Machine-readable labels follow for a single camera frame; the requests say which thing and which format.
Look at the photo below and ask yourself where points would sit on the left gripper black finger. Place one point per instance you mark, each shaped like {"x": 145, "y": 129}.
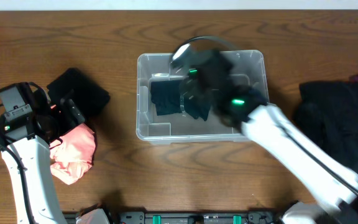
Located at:
{"x": 73, "y": 115}
{"x": 55, "y": 114}

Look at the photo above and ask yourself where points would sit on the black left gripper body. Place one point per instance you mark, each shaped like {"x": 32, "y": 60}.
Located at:
{"x": 72, "y": 109}

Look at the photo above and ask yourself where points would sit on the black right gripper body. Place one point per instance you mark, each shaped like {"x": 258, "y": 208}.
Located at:
{"x": 228, "y": 63}

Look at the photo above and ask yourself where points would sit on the black garment with tape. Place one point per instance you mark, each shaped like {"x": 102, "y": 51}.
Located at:
{"x": 85, "y": 93}

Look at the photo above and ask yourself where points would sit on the pink garment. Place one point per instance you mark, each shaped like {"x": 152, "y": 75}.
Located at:
{"x": 73, "y": 154}

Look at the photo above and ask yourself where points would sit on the large black garment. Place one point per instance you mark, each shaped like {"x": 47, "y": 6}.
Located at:
{"x": 328, "y": 115}

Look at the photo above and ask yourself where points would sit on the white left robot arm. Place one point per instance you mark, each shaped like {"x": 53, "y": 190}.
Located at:
{"x": 27, "y": 127}

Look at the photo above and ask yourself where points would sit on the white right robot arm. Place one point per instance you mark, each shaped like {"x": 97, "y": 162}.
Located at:
{"x": 246, "y": 109}

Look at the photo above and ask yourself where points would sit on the clear plastic storage bin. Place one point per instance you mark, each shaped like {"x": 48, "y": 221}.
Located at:
{"x": 249, "y": 69}

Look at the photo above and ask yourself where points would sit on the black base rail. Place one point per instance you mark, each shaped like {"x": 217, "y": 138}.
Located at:
{"x": 251, "y": 217}

